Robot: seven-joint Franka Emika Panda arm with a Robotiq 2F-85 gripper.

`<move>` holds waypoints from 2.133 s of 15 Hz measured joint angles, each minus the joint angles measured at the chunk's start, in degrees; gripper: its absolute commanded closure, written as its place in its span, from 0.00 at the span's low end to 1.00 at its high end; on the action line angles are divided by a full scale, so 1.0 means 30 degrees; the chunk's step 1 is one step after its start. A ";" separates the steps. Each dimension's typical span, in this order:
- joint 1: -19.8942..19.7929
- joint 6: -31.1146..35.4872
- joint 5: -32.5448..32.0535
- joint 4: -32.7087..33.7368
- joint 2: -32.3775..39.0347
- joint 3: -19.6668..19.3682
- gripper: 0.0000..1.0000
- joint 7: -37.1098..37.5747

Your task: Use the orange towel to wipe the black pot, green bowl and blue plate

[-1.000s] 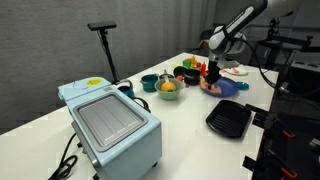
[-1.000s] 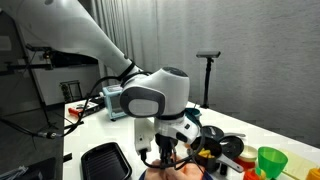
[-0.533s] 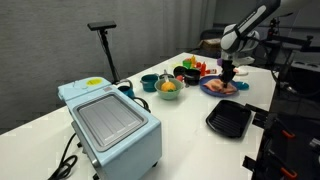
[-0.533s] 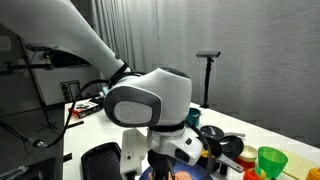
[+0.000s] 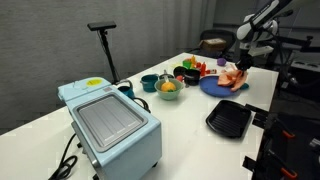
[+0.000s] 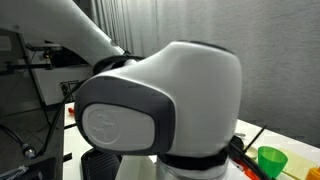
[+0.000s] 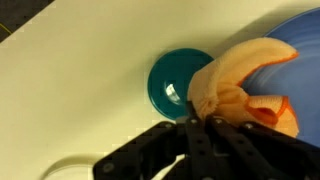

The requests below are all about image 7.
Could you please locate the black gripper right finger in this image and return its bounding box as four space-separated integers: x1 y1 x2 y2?
205 115 320 180

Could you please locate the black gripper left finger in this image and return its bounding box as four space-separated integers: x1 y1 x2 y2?
92 101 218 180

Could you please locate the orange towel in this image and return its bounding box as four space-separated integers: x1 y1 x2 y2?
186 37 300 139

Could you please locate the blue plate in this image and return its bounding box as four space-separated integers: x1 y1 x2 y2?
240 7 320 148

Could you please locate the white plate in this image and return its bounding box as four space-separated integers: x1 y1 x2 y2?
40 155 98 180

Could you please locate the teal round lid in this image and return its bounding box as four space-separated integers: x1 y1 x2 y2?
147 48 215 121

